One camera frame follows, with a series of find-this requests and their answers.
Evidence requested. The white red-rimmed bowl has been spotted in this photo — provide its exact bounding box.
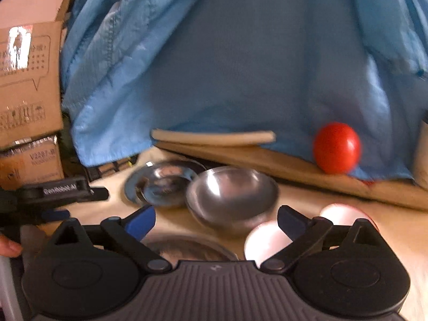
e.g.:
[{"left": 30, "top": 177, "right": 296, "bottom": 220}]
[
  {"left": 244, "top": 220, "right": 292, "bottom": 267},
  {"left": 319, "top": 203, "right": 379, "bottom": 230}
]

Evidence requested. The steel plate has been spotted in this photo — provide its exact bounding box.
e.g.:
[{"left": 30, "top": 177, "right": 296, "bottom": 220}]
[
  {"left": 142, "top": 233, "right": 239, "bottom": 267},
  {"left": 123, "top": 159, "right": 206, "bottom": 208}
]

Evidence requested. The steel plate back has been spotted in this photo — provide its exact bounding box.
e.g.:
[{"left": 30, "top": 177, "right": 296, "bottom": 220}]
[{"left": 123, "top": 159, "right": 206, "bottom": 208}]

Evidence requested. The deep steel bowl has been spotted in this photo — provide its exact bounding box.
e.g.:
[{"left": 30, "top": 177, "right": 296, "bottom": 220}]
[{"left": 186, "top": 166, "right": 279, "bottom": 235}]

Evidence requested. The person's left hand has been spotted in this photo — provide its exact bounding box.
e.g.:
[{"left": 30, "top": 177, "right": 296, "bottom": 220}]
[{"left": 0, "top": 234, "right": 22, "bottom": 258}]

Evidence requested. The lower Vinda cardboard box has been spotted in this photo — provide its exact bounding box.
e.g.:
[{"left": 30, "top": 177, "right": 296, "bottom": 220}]
[{"left": 1, "top": 136, "right": 64, "bottom": 190}]

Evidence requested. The black plastic crate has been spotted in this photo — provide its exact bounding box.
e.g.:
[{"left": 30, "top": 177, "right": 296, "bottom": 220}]
[{"left": 83, "top": 154, "right": 139, "bottom": 182}]

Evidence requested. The wooden shelf board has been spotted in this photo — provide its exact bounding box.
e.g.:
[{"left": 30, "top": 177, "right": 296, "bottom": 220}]
[{"left": 155, "top": 142, "right": 427, "bottom": 211}]

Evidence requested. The red tomato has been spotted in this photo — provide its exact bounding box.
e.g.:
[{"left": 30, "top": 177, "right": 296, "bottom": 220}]
[{"left": 313, "top": 122, "right": 362, "bottom": 174}]

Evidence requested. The cream paper table cover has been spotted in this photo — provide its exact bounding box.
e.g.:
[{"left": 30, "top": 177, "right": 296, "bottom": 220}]
[{"left": 20, "top": 146, "right": 428, "bottom": 321}]

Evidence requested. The upper cardboard box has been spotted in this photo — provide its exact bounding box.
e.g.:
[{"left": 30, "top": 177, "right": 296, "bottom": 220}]
[{"left": 1, "top": 0, "right": 70, "bottom": 150}]

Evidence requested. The white rolling pin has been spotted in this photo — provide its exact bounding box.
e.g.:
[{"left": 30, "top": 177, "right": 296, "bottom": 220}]
[{"left": 151, "top": 129, "right": 276, "bottom": 146}]

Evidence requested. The white thermos bottle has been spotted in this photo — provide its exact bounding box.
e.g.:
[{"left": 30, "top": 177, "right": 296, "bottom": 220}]
[{"left": 412, "top": 111, "right": 428, "bottom": 190}]

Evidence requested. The light blue hanging coat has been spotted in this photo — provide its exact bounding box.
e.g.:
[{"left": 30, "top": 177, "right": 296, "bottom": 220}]
[{"left": 60, "top": 0, "right": 427, "bottom": 180}]

